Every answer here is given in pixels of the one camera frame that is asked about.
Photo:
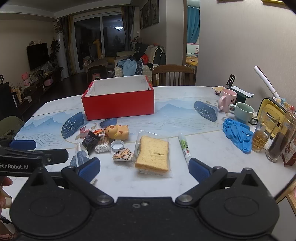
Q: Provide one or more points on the black television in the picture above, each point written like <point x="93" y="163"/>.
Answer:
<point x="37" y="55"/>

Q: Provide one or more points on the blue rubber gloves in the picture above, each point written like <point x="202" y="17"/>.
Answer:
<point x="238" y="134"/>

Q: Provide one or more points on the cotton swab pack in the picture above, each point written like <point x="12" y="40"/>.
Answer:
<point x="103" y="146"/>

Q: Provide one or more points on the wooden chair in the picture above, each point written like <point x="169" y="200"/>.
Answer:
<point x="173" y="76"/>

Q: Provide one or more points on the dark television cabinet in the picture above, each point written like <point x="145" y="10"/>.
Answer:
<point x="39" y="89"/>

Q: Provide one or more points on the beige striped cat figure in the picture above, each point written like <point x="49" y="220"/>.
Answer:
<point x="122" y="154"/>

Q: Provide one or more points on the yellow black case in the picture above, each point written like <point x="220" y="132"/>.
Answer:
<point x="281" y="115"/>

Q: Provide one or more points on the black phone stand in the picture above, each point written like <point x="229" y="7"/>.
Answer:
<point x="230" y="81"/>

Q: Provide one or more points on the grey sofa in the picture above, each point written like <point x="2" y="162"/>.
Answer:
<point x="157" y="55"/>

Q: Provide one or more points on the white blue tube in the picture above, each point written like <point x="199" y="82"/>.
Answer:
<point x="80" y="154"/>

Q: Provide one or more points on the white tower air conditioner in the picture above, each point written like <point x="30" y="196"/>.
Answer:
<point x="62" y="55"/>

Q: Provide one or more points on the red brown packet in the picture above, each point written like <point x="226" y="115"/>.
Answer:
<point x="290" y="153"/>

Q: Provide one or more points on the blue curtain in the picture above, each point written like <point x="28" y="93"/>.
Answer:
<point x="193" y="23"/>

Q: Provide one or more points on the glass sliding door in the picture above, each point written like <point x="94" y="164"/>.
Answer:
<point x="92" y="39"/>

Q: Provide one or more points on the person's left hand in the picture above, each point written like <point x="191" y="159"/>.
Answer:
<point x="5" y="199"/>

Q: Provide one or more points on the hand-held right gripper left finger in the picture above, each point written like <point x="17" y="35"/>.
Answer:
<point x="89" y="168"/>

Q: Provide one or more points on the green potted plant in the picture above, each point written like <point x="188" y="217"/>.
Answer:
<point x="55" y="46"/>

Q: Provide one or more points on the dark green box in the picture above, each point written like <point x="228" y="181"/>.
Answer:
<point x="241" y="98"/>

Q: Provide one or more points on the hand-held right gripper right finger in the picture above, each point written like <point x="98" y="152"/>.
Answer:
<point x="198" y="169"/>

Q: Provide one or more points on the black snack packet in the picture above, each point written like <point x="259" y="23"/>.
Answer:
<point x="90" y="140"/>

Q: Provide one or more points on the green white glue pen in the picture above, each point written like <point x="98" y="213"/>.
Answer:
<point x="185" y="148"/>

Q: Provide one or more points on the pink striped tube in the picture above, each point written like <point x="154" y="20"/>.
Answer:
<point x="84" y="132"/>

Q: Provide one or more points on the red cardboard box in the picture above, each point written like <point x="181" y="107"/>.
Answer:
<point x="115" y="106"/>

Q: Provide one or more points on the beige card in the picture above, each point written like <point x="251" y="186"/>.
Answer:
<point x="217" y="88"/>

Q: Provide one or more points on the white round cap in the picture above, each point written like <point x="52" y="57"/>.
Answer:
<point x="117" y="146"/>

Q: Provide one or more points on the framed wall pictures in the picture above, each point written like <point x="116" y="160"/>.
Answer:
<point x="150" y="14"/>

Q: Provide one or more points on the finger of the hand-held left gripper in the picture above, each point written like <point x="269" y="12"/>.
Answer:
<point x="55" y="156"/>
<point x="23" y="144"/>

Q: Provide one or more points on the pink bed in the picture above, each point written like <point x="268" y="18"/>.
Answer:
<point x="192" y="58"/>

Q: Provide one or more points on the low coffee table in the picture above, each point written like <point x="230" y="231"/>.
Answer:
<point x="96" y="64"/>

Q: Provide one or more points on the tall glass of amber tea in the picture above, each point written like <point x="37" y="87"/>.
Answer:
<point x="262" y="139"/>

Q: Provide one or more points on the red bag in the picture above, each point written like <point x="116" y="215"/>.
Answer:
<point x="144" y="59"/>

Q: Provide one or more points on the pink plush toy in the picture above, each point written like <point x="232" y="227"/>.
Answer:
<point x="26" y="78"/>

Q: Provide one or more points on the green mug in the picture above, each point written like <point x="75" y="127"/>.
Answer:
<point x="242" y="113"/>

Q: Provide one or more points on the yellow cat toy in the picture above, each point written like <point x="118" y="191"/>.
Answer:
<point x="116" y="132"/>

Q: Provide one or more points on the glass jar with dark contents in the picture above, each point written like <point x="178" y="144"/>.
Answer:
<point x="278" y="146"/>

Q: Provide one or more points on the bench with white lace cover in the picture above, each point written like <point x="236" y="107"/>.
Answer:
<point x="119" y="71"/>

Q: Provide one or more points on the pink handbag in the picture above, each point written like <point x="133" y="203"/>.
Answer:
<point x="49" y="82"/>

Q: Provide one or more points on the black tea cabinet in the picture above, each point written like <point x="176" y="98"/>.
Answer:
<point x="5" y="95"/>

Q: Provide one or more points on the pink mug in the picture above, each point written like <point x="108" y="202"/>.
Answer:
<point x="227" y="100"/>

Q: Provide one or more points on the yellow giraffe toy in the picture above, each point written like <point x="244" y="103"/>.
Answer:
<point x="97" y="47"/>

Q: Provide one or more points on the bread slice in clear bag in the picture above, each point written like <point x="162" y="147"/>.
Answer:
<point x="152" y="155"/>

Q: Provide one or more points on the pink stool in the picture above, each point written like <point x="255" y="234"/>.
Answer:
<point x="95" y="76"/>

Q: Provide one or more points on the olive green chair back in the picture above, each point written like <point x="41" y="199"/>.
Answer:
<point x="10" y="126"/>

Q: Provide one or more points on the pile of blue clothes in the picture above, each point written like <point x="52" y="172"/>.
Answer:
<point x="129" y="67"/>

